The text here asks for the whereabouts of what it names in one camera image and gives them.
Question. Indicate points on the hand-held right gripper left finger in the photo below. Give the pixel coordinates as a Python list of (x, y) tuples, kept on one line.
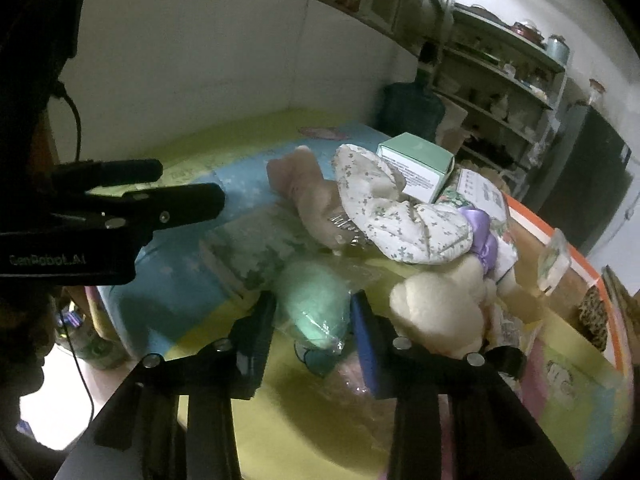
[(257, 335)]

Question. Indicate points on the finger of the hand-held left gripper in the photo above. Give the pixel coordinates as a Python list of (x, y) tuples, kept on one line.
[(185, 205), (125, 170)]

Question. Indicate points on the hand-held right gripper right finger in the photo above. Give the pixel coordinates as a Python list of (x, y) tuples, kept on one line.
[(369, 350)]

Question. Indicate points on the mint green plush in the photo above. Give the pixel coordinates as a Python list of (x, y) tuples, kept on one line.
[(310, 305)]

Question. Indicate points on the clear bag of patterned cloth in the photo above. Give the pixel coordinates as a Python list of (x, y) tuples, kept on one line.
[(240, 255)]

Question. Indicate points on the cream plush toy purple bow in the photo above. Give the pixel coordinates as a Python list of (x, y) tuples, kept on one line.
[(435, 305)]

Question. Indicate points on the cartoon printed blanket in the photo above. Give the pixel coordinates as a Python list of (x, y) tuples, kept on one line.
[(165, 300)]

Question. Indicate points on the beige plush toy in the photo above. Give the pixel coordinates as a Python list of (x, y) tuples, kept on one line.
[(310, 195)]

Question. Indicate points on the metal hair clip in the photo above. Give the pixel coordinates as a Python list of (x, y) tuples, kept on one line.
[(345, 226)]

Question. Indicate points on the crumpled plastic bags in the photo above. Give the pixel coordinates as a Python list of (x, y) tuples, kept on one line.
[(400, 220)]

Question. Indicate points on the green white tissue pack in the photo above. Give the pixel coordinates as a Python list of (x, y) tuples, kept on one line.
[(480, 192)]

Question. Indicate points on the green cardboard box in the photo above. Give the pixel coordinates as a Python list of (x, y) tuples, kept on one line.
[(420, 152)]

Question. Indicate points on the small clear packet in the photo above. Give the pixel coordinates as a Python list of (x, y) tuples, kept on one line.
[(552, 260)]

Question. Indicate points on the leopard print item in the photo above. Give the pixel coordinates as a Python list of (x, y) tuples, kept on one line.
[(594, 317)]

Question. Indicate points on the blue water jug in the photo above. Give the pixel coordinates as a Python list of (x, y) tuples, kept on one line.
[(410, 107)]

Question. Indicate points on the dark refrigerator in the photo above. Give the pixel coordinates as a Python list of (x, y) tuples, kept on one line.
[(585, 175)]

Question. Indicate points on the grey metal shelf rack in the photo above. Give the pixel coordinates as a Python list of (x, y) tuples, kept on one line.
[(500, 85)]

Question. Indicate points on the glass jar red lid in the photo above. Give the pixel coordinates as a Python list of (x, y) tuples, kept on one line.
[(596, 92)]

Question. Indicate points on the light blue pot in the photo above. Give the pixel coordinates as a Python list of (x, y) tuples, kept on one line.
[(556, 49)]

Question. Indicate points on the red bowl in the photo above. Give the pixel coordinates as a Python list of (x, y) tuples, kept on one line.
[(526, 29)]

